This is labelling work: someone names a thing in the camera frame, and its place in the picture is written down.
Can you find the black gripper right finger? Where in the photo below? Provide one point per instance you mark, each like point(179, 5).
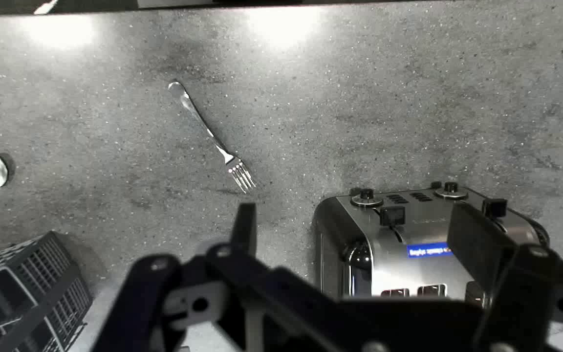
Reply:
point(478, 242)

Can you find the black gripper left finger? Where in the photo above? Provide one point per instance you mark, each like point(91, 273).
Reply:
point(245, 236)

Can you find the black toaster lever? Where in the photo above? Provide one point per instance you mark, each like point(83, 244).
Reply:
point(495, 208)
point(392, 216)

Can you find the round toaster dial knob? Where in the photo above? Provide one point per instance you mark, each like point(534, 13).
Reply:
point(450, 191)
point(366, 197)

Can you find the stainless steel toaster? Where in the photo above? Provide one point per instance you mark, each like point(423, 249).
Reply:
point(419, 275)

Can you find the blue label sticker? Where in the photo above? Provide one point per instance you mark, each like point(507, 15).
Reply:
point(429, 249)

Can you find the silver metal fork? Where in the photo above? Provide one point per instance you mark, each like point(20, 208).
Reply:
point(212, 134)

